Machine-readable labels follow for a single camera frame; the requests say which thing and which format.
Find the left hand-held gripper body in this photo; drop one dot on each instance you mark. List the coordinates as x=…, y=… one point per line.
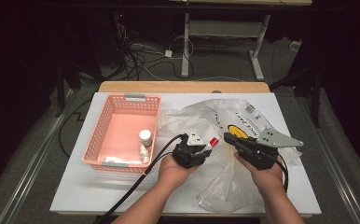
x=184, y=154

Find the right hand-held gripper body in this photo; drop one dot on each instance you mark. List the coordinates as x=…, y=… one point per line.
x=277, y=139

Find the red and white tube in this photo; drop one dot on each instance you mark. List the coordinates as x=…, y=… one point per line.
x=214, y=142

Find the clear plastic bag yellow smiley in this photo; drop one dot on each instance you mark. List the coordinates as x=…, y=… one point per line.
x=224, y=183

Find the small white dropper bottle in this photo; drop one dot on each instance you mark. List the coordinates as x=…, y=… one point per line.
x=144, y=154

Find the white round jar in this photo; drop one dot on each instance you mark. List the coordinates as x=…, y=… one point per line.
x=145, y=136

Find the pink plastic basket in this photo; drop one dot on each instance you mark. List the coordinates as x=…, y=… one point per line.
x=119, y=124

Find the person's left hand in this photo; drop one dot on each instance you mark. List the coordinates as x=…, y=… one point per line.
x=170, y=172

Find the person's right hand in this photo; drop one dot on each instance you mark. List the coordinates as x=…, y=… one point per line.
x=268, y=180

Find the black stand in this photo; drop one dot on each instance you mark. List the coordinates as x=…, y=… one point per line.
x=60, y=90
x=315, y=93

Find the wooden table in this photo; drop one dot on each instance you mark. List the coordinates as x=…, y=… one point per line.
x=184, y=86

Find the white power adapter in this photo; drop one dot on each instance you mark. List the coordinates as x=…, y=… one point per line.
x=168, y=53

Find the white-legged desk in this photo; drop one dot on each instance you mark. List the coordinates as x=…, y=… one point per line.
x=221, y=28

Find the white table cover board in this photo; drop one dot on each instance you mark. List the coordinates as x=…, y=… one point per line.
x=75, y=189

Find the metal floor rail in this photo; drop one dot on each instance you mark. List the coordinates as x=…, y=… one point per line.
x=29, y=174
x=339, y=174

